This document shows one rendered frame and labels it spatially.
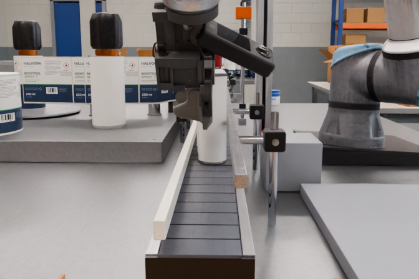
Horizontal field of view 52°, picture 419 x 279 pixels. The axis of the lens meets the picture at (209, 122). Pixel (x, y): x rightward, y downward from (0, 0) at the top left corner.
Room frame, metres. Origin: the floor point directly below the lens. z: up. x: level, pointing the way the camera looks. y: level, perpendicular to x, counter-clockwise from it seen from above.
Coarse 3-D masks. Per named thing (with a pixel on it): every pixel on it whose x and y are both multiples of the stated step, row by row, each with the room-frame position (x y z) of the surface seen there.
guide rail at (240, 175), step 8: (232, 112) 0.83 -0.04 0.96; (232, 120) 0.73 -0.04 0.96; (232, 128) 0.65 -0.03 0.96; (232, 136) 0.58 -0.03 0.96; (232, 144) 0.53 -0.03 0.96; (240, 144) 0.53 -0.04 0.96; (232, 152) 0.49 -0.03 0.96; (240, 152) 0.49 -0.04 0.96; (232, 160) 0.48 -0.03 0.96; (240, 160) 0.45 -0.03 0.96; (240, 168) 0.42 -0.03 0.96; (240, 176) 0.40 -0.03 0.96; (240, 184) 0.40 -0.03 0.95
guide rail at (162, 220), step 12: (192, 132) 0.87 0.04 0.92; (192, 144) 0.81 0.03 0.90; (180, 156) 0.66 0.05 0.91; (180, 168) 0.59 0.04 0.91; (180, 180) 0.56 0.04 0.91; (168, 192) 0.48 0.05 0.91; (168, 204) 0.44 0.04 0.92; (156, 216) 0.41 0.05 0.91; (168, 216) 0.43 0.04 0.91; (156, 228) 0.40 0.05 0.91; (168, 228) 0.42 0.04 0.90
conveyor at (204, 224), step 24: (192, 168) 0.72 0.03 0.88; (216, 168) 0.72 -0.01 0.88; (192, 192) 0.59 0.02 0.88; (216, 192) 0.59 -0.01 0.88; (192, 216) 0.50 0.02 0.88; (216, 216) 0.50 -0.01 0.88; (168, 240) 0.43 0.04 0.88; (192, 240) 0.43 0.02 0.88; (216, 240) 0.43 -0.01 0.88; (240, 240) 0.43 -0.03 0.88
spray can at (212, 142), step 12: (216, 60) 0.75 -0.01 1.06; (216, 72) 0.74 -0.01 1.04; (216, 84) 0.74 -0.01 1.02; (216, 96) 0.74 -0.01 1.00; (216, 108) 0.74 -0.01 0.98; (216, 120) 0.74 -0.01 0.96; (204, 132) 0.75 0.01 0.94; (216, 132) 0.74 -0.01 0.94; (204, 144) 0.75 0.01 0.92; (216, 144) 0.74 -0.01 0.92; (204, 156) 0.75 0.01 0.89; (216, 156) 0.74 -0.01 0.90
